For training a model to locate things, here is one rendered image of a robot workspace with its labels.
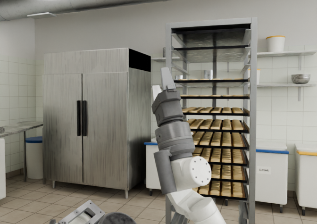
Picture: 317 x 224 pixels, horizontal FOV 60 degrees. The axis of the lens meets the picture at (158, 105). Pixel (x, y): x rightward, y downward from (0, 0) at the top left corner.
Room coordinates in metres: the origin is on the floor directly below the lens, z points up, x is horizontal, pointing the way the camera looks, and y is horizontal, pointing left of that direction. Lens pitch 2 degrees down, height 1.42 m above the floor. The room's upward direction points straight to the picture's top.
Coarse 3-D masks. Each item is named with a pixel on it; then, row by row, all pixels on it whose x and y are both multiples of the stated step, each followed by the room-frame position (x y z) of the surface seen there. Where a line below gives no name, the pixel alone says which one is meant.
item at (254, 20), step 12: (252, 24) 1.42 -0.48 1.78; (252, 36) 1.42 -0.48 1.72; (252, 48) 1.42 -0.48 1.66; (252, 60) 1.42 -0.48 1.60; (252, 72) 1.42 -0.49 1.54; (252, 84) 1.42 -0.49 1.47; (252, 96) 1.42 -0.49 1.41; (252, 108) 1.42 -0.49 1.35; (252, 120) 1.42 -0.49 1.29; (252, 132) 1.42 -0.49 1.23; (252, 144) 1.42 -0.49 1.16; (252, 156) 1.42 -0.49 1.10; (252, 168) 1.42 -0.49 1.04; (252, 180) 1.42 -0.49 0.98; (252, 192) 1.42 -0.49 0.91; (252, 204) 1.42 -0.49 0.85; (252, 216) 1.42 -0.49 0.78
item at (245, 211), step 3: (243, 204) 1.62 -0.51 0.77; (246, 204) 1.57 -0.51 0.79; (243, 207) 1.57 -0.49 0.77; (246, 207) 1.57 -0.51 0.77; (243, 210) 1.53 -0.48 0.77; (246, 210) 1.53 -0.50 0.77; (243, 213) 1.49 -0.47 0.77; (246, 213) 1.49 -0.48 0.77; (243, 216) 1.45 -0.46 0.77; (246, 216) 1.45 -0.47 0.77
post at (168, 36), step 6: (168, 24) 1.53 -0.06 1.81; (168, 30) 1.53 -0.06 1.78; (168, 36) 1.53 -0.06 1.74; (168, 42) 1.53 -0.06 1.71; (168, 48) 1.53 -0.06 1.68; (168, 54) 1.53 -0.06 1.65; (168, 60) 1.53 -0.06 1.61; (168, 66) 1.53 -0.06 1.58; (168, 198) 1.53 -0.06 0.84; (168, 204) 1.53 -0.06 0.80; (168, 210) 1.53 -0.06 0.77; (168, 216) 1.53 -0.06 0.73; (168, 222) 1.53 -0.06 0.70
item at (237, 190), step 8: (208, 184) 1.64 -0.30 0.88; (216, 184) 1.64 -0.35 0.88; (224, 184) 1.64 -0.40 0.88; (232, 184) 1.70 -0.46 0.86; (240, 184) 1.65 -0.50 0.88; (200, 192) 1.52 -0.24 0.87; (208, 192) 1.56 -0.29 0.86; (216, 192) 1.50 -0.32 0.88; (224, 192) 1.50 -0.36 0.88; (232, 192) 1.56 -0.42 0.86; (240, 192) 1.50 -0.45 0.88
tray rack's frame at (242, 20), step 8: (176, 24) 1.52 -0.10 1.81; (184, 24) 1.51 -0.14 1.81; (192, 24) 1.50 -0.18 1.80; (200, 24) 1.49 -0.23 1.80; (208, 24) 1.48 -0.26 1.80; (216, 24) 1.47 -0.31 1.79; (224, 24) 1.46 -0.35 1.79; (232, 24) 1.45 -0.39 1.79; (240, 24) 1.44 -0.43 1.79; (248, 24) 1.44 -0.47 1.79; (248, 40) 1.86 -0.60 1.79; (184, 64) 2.12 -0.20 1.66; (216, 64) 2.08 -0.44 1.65; (216, 72) 2.08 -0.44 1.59; (184, 88) 2.12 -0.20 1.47; (216, 88) 2.08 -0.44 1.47; (184, 104) 2.12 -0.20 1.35; (216, 104) 2.08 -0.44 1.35
